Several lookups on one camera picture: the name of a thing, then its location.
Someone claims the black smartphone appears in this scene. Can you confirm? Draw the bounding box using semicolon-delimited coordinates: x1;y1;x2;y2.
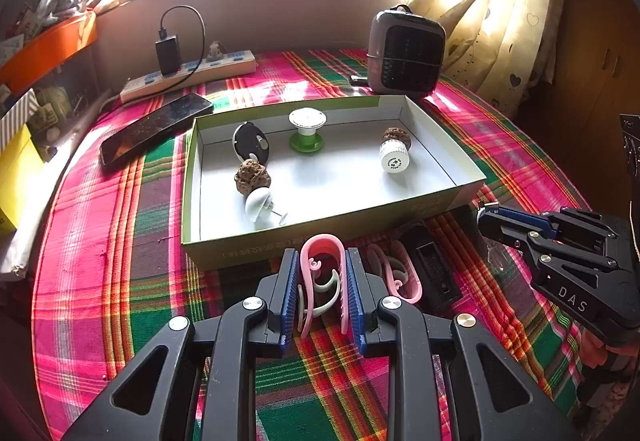
99;92;215;168

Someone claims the pink hair clip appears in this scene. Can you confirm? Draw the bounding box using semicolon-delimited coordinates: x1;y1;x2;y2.
366;241;424;304
299;233;351;339

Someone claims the small patterned tin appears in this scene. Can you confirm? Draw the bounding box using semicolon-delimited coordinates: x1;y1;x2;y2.
30;86;73;132

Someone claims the black rectangular holder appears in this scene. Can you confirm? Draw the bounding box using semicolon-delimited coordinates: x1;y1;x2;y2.
402;225;463;314

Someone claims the white ribbed cap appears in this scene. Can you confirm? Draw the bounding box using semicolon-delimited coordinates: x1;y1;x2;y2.
379;141;412;174

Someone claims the brown wrinkled walnut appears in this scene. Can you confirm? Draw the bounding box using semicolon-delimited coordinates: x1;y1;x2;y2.
234;160;273;196
382;127;413;152

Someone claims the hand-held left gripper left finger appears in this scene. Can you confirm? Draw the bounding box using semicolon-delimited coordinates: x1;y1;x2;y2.
60;248;301;441

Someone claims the black and white oval gadget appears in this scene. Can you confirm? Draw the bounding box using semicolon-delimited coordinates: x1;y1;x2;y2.
232;121;271;164

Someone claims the orange tray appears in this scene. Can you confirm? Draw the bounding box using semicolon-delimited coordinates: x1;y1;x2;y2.
0;11;98;94

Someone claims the white power strip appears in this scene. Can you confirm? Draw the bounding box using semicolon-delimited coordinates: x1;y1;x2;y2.
120;50;257;103

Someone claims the grey striped box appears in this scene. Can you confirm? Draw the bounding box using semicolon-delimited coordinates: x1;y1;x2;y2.
0;88;40;149

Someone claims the plaid pink green tablecloth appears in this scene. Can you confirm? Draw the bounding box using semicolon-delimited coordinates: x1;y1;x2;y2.
32;48;596;441

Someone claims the person's right hand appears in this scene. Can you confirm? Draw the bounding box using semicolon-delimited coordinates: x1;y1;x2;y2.
575;328;640;409

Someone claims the white mushroom shaped hook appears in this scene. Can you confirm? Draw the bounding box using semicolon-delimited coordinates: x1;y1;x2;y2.
244;188;291;229

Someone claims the black charger cable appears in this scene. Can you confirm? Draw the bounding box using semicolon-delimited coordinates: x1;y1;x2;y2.
159;5;207;72

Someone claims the grey portable heater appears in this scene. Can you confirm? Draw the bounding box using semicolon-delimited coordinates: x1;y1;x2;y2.
366;4;447;98

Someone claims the white and green spool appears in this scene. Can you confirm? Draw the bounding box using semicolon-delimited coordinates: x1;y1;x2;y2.
288;108;327;153

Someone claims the black charger plug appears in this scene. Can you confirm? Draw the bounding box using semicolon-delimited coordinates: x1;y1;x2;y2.
155;35;181;76

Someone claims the cream plastic hook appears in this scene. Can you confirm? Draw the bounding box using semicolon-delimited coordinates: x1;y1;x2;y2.
298;271;341;332

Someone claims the yellow box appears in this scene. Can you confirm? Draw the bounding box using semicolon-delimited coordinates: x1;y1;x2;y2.
0;125;46;236

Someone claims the small clear plastic piece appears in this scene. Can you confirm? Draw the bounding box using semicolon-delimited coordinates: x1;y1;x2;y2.
485;241;512;275

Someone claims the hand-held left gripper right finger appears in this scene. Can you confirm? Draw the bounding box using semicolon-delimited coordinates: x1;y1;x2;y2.
346;247;568;441

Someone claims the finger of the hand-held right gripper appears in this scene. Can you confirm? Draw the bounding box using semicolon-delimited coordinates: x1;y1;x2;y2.
477;216;621;274
477;201;608;242

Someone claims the shallow cardboard box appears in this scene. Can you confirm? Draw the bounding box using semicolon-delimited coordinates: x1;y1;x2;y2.
180;94;487;270

